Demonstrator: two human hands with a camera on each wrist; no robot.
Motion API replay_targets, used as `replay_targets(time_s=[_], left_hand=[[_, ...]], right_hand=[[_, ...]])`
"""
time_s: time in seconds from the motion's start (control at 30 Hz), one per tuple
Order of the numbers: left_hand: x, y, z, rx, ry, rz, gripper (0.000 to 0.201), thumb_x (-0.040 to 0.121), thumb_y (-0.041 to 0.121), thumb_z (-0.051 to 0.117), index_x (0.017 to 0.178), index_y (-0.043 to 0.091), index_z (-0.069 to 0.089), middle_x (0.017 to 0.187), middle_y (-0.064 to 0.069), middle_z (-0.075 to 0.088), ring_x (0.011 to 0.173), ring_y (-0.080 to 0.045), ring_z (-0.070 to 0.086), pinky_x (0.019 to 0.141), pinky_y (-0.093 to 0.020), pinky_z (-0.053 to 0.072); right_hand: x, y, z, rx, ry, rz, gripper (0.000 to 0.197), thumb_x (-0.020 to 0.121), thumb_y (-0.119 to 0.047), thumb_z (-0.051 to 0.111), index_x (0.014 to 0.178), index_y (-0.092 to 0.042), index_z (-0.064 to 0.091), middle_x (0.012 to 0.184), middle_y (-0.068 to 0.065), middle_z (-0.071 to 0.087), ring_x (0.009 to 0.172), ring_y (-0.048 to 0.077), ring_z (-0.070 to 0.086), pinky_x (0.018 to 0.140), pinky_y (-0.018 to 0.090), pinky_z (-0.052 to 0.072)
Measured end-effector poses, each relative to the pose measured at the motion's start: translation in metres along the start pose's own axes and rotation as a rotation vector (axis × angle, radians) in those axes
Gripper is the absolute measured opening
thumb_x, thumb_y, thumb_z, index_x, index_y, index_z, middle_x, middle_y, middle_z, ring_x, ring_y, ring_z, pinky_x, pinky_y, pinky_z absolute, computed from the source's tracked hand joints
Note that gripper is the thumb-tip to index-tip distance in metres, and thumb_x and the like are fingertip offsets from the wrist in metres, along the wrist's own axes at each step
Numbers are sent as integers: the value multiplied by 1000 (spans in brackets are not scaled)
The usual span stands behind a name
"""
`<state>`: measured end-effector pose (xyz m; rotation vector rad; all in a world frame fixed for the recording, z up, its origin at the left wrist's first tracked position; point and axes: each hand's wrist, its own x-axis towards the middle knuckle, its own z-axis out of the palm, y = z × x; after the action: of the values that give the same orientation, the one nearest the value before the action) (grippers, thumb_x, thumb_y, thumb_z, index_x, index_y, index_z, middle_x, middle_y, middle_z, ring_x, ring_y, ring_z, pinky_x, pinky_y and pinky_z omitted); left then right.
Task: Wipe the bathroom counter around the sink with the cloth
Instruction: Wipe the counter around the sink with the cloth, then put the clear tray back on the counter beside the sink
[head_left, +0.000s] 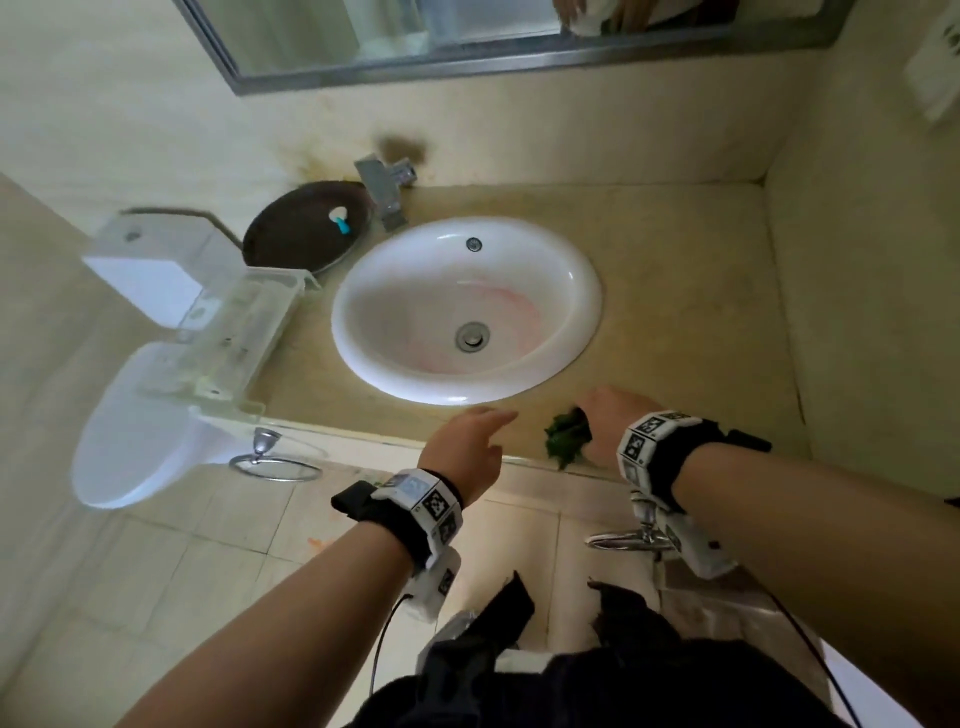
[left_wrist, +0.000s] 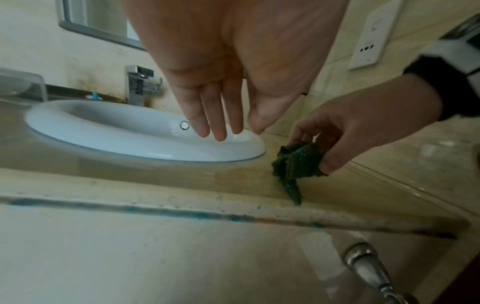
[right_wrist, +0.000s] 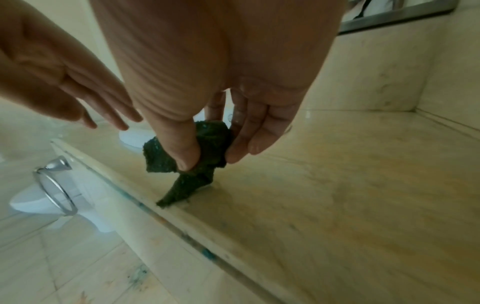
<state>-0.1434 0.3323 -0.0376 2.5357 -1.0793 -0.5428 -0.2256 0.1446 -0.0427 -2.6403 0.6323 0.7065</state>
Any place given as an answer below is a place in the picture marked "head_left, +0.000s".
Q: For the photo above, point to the person's left hand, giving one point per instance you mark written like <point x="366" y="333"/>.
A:
<point x="465" y="457"/>

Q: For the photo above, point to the person's right hand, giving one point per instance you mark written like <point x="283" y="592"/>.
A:
<point x="615" y="420"/>

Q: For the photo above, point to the green scouring pad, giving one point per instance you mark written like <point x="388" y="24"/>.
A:
<point x="562" y="439"/>

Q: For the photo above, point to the clear acrylic tray box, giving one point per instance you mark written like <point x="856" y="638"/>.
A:
<point x="225" y="345"/>

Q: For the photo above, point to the person's left forearm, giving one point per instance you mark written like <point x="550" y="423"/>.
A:
<point x="285" y="637"/>

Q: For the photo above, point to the person's right forearm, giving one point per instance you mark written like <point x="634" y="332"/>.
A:
<point x="825" y="555"/>

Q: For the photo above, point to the white round sink basin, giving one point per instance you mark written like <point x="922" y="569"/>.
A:
<point x="375" y="300"/>

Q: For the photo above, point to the black right wristband with markers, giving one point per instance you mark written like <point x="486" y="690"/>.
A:
<point x="682" y="450"/>

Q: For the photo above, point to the black wristband with markers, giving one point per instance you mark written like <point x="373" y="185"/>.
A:
<point x="397" y="517"/>
<point x="682" y="450"/>

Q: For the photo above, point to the black left wristband with markers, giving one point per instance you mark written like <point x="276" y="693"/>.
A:
<point x="397" y="517"/>

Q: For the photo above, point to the black hanging garment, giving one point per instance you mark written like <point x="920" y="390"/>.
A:
<point x="637" y="690"/>

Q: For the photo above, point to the small white soap piece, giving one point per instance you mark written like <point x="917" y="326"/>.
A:
<point x="338" y="214"/>

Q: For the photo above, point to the chrome faucet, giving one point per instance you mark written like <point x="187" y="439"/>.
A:
<point x="386" y="191"/>

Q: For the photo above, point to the dark round tray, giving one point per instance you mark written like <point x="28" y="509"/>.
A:
<point x="292" y="232"/>

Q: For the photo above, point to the white toilet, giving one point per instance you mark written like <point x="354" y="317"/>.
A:
<point x="127" y="450"/>

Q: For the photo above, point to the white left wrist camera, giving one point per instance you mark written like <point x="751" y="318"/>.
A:
<point x="431" y="585"/>

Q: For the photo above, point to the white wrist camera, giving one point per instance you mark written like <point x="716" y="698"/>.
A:
<point x="705" y="551"/>
<point x="431" y="585"/>

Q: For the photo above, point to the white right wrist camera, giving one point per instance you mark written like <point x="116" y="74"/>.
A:
<point x="705" y="551"/>

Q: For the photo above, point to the metal framed wall mirror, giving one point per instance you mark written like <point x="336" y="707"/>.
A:
<point x="525" y="56"/>

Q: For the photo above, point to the white wall socket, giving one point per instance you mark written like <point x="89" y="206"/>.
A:
<point x="937" y="67"/>

